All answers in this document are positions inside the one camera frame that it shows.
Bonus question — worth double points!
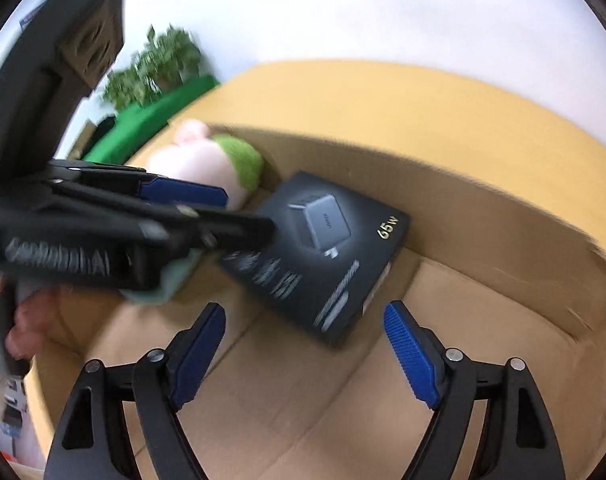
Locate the green potted plants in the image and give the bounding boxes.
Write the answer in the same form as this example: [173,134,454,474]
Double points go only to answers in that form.
[102,24,205,110]

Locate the black charger package box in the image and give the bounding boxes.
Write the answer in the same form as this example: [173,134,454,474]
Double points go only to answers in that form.
[217,170,412,349]

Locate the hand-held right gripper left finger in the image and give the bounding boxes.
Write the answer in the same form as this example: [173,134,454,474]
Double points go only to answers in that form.
[43,302,227,480]

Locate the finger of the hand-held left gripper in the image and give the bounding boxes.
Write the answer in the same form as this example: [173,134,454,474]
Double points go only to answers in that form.
[58,184,277,262]
[49,159,232,209]

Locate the pink and green plush toy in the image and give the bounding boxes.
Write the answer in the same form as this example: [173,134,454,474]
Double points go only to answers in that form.
[144,119,265,212]

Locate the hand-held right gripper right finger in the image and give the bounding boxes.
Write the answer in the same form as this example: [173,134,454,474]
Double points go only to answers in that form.
[383,299,566,480]

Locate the green table cover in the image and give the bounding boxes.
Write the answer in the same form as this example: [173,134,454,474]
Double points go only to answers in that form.
[82,74,222,167]

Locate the person's left hand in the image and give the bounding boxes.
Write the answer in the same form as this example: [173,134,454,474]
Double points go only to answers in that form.
[5,287,61,362]

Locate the pale green soft item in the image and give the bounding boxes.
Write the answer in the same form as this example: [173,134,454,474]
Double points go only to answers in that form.
[126,247,205,307]

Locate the brown cardboard box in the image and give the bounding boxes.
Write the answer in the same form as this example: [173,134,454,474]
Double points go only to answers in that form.
[26,122,606,480]

